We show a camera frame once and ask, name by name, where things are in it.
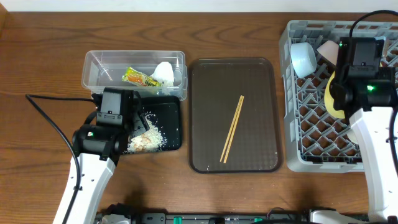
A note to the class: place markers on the white green cup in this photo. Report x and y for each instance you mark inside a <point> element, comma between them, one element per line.
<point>351,136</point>

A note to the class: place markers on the brown serving tray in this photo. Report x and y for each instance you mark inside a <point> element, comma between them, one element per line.
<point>234,116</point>

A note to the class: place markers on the pink bowl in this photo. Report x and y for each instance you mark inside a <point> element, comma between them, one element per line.
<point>329,51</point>

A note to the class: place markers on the grey dishwasher rack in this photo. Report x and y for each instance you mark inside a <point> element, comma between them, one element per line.
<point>315,141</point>

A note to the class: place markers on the light blue bowl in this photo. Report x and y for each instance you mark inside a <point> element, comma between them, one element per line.
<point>303,59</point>

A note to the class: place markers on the white tissue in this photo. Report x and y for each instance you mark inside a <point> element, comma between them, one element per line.
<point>164,74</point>

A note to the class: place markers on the black plastic tray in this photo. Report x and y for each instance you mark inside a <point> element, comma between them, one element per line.
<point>167,109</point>

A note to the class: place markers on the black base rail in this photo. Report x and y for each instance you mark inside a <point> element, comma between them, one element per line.
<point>121,213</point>

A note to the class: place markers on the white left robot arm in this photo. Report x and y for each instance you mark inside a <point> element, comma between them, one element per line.
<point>97,146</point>

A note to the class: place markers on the rice food scraps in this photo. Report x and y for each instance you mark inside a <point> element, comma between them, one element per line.
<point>152,140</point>

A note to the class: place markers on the green snack wrapper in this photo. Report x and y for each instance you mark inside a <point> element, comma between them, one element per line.
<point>138,78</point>

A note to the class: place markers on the right wooden chopstick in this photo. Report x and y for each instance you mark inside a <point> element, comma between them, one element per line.
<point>234,130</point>

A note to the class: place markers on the yellow round plate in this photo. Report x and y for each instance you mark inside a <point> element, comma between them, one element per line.
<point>329,101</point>

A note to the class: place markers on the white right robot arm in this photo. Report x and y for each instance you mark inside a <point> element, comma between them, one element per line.
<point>366,92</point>

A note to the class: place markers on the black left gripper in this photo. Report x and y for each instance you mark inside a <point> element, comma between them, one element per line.
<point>138,123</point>

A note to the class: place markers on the clear plastic waste bin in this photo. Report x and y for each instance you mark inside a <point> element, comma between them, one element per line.
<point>105,69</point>

